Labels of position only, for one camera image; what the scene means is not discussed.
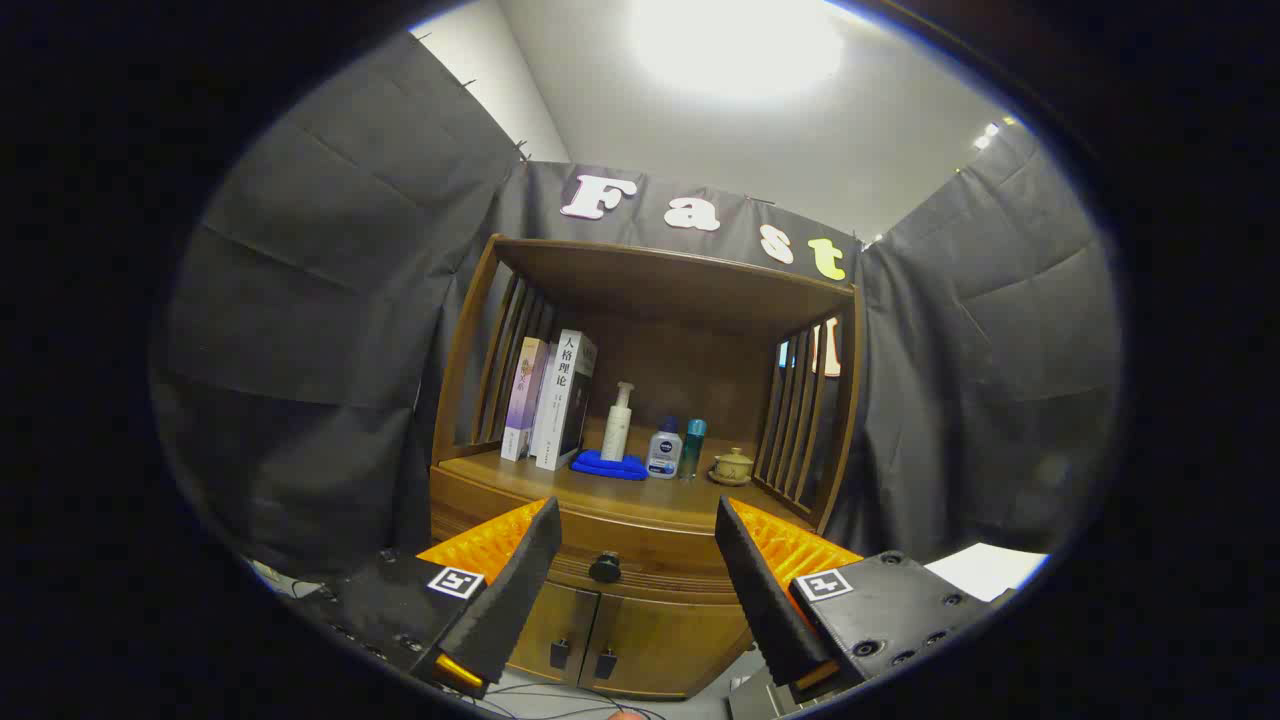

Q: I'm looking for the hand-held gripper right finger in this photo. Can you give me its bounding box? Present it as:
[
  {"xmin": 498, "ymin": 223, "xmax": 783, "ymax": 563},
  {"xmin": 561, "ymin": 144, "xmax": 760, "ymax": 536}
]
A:
[{"xmin": 713, "ymin": 495, "xmax": 1016, "ymax": 706}]

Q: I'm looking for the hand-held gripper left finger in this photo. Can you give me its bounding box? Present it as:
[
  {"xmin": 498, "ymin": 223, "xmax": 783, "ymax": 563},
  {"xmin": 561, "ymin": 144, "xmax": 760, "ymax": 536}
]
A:
[{"xmin": 290, "ymin": 497, "xmax": 564, "ymax": 699}]

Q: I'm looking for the wooden drawer with black knob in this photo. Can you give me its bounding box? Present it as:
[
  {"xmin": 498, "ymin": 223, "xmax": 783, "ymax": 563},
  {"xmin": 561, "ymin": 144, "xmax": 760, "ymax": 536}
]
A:
[{"xmin": 430, "ymin": 480, "xmax": 821, "ymax": 601}]

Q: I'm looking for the wooden cabinet door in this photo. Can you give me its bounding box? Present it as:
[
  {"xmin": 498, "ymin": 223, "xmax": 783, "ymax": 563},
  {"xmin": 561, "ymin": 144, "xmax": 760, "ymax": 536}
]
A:
[
  {"xmin": 505, "ymin": 580, "xmax": 601, "ymax": 686},
  {"xmin": 580, "ymin": 590, "xmax": 753, "ymax": 699}
]

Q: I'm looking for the wooden countertop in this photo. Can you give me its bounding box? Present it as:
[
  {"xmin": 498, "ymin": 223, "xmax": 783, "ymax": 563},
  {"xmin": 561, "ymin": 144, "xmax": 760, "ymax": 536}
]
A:
[{"xmin": 437, "ymin": 448, "xmax": 816, "ymax": 531}]

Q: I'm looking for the white-topped grey cabinet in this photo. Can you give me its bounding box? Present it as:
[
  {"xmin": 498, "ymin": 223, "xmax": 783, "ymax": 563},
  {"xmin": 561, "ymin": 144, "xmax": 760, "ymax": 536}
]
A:
[{"xmin": 925, "ymin": 543, "xmax": 1049, "ymax": 603}]

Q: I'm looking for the brown wooden cabinet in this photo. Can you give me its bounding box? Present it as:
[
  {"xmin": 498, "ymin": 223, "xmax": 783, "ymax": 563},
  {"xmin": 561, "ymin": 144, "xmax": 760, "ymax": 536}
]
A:
[{"xmin": 428, "ymin": 235, "xmax": 866, "ymax": 699}]

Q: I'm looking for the beige lidded teacup with saucer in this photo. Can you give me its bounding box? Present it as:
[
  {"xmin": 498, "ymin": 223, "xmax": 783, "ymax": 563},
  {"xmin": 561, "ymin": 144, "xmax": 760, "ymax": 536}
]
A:
[{"xmin": 708, "ymin": 447, "xmax": 756, "ymax": 487}]

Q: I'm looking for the blue folded cloth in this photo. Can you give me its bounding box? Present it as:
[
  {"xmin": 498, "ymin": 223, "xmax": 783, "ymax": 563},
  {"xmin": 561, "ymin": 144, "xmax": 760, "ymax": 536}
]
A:
[{"xmin": 570, "ymin": 449, "xmax": 649, "ymax": 482}]

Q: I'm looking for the white bottle with blue cap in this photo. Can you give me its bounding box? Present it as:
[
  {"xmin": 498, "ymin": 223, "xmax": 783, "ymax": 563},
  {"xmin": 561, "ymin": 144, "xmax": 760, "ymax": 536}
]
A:
[{"xmin": 646, "ymin": 417, "xmax": 684, "ymax": 480}]

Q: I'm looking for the white pump bottle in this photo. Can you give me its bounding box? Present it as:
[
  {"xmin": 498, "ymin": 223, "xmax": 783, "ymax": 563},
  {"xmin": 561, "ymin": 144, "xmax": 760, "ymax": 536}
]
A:
[{"xmin": 600, "ymin": 382, "xmax": 636, "ymax": 463}]

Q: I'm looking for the purple book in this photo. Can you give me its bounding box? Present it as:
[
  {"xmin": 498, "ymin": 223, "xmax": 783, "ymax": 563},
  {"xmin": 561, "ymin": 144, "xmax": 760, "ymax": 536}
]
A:
[{"xmin": 500, "ymin": 337, "xmax": 549, "ymax": 462}]

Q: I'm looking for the white book with portrait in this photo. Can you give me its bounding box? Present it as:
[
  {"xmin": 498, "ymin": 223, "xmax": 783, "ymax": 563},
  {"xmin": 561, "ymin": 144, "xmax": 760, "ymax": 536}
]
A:
[{"xmin": 534, "ymin": 330, "xmax": 598, "ymax": 472}]

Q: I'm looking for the ceiling light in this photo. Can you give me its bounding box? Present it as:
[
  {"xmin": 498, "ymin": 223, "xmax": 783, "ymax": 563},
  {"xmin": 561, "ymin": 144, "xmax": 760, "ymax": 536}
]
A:
[{"xmin": 625, "ymin": 0, "xmax": 851, "ymax": 101}]

